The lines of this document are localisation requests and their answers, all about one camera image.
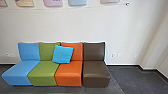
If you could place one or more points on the blue square cushion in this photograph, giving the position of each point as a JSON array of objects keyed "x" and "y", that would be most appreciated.
[{"x": 62, "y": 54}]

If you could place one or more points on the brown sofa seat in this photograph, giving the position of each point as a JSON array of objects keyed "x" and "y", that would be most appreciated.
[{"x": 95, "y": 70}]

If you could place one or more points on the orange sofa seat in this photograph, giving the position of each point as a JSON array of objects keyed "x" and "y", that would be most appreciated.
[{"x": 69, "y": 74}]

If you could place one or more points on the green sofa seat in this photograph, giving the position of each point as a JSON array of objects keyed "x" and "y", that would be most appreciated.
[{"x": 43, "y": 73}]

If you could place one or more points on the blue sofa seat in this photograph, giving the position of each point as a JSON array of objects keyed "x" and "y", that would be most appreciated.
[{"x": 18, "y": 71}]

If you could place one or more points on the pink wall poster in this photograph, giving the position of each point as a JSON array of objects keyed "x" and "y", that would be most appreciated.
[{"x": 110, "y": 1}]

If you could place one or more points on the orange wall poster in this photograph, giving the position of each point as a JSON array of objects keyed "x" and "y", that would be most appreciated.
[{"x": 2, "y": 2}]

